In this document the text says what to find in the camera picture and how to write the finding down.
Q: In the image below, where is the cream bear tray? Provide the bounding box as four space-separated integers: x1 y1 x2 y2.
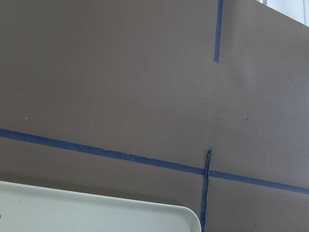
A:
0 181 201 232

